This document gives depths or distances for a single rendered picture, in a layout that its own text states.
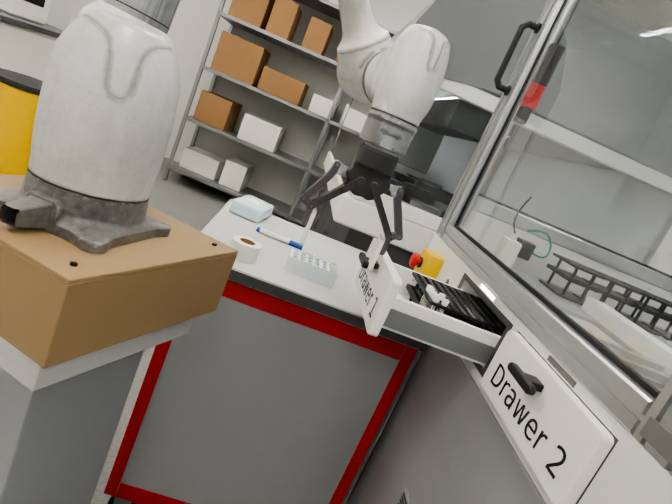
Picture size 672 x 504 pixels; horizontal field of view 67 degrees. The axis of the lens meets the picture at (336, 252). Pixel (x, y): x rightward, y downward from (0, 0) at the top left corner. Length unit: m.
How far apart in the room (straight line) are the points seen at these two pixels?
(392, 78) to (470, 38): 0.96
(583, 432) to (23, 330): 0.66
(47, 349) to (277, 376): 0.67
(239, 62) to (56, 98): 4.18
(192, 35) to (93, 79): 4.78
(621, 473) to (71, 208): 0.71
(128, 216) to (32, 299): 0.17
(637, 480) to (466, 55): 1.42
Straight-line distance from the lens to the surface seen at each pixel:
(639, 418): 0.68
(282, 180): 5.22
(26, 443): 0.82
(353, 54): 1.00
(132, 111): 0.69
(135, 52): 0.70
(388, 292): 0.86
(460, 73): 1.81
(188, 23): 5.48
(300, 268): 1.21
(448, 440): 1.03
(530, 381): 0.76
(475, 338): 0.95
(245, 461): 1.35
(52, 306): 0.63
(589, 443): 0.69
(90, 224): 0.71
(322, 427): 1.29
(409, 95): 0.87
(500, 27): 1.85
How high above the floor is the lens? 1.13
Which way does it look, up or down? 14 degrees down
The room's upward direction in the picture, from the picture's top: 23 degrees clockwise
